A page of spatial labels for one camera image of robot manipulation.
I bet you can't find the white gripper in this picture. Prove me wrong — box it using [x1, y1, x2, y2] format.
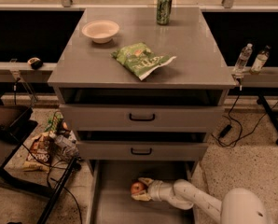
[132, 177, 175, 203]

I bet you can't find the red apple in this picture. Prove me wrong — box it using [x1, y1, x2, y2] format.
[131, 181, 146, 194]

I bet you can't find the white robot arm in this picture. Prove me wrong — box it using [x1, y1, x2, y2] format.
[131, 177, 273, 224]

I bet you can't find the bottom grey open drawer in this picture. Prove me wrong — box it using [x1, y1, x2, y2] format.
[87, 160, 195, 224]

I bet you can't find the grey drawer cabinet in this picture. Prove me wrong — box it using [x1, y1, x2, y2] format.
[49, 7, 235, 166]

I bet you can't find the middle grey drawer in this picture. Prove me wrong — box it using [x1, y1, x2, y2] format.
[77, 141, 208, 161]

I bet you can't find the top grey drawer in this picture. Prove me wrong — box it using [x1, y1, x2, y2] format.
[60, 105, 224, 133]

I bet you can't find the plastic bottle on floor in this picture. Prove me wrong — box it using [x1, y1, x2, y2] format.
[49, 133, 79, 160]

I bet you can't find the brown snack bag on floor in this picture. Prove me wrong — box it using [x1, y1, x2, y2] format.
[22, 133, 51, 172]

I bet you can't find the green bag on floor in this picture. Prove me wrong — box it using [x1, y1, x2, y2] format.
[45, 111, 63, 133]

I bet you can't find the green chip bag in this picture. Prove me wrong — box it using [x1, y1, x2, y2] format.
[111, 42, 175, 80]

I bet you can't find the black table leg with caster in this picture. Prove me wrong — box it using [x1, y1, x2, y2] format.
[257, 93, 278, 146]

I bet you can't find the white bowl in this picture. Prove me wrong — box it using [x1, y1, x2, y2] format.
[82, 21, 119, 44]

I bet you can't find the black yellow tape measure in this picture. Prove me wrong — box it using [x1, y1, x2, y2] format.
[28, 57, 43, 70]

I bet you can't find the clear water bottle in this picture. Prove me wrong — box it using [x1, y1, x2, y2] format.
[233, 43, 253, 78]

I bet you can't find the green soda can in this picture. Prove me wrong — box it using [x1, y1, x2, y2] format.
[156, 0, 173, 25]

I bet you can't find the black power cable adapter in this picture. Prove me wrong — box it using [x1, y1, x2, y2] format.
[210, 84, 271, 148]

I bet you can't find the black cart frame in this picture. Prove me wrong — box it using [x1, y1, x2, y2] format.
[0, 107, 77, 224]

